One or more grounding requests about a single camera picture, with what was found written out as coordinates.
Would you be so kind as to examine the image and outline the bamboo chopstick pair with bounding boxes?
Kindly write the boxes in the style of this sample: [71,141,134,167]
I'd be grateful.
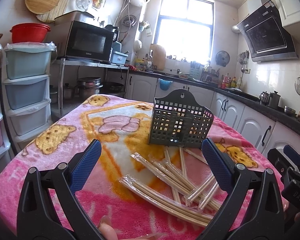
[164,146,189,203]
[130,152,221,211]
[119,175,213,227]
[186,174,219,210]

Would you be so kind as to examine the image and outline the bamboo chopstick pair front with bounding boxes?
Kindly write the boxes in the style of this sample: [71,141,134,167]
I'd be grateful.
[119,175,213,227]

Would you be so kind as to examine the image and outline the person's left hand thumb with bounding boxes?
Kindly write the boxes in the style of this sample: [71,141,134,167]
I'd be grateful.
[97,216,118,240]

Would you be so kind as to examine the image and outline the steel kettle on counter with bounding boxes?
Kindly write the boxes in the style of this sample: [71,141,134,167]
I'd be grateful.
[268,91,281,109]

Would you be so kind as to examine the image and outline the pink bear print blanket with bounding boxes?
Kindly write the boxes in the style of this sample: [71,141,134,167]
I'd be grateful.
[0,95,283,239]

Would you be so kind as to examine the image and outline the dark green perforated utensil basket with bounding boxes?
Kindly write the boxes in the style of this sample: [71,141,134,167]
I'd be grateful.
[149,89,214,148]

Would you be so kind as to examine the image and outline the stainless steel stacked pots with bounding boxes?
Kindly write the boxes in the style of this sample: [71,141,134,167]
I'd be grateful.
[77,77,103,100]

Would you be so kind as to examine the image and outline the black range hood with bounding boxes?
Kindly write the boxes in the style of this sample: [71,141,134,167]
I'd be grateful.
[237,0,298,62]

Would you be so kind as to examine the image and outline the pastel plastic drawer tower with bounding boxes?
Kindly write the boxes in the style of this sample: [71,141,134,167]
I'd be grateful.
[1,42,57,151]

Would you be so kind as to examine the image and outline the blue hanging trash bin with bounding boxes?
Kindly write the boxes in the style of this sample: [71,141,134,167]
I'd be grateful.
[158,79,173,91]

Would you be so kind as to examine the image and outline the metal shelf rack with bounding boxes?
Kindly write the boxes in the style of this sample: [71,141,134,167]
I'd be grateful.
[51,58,129,119]

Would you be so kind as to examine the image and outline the blue plastic storage box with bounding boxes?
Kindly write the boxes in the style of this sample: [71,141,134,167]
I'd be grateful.
[110,50,128,66]

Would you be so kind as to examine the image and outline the black microwave oven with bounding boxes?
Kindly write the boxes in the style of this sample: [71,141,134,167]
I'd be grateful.
[46,19,115,64]

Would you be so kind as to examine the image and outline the red plastic basin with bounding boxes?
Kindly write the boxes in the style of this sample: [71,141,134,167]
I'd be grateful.
[10,23,51,43]

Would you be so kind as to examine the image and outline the wall exhaust fan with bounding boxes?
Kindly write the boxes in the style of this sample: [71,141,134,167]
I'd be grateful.
[215,50,230,67]

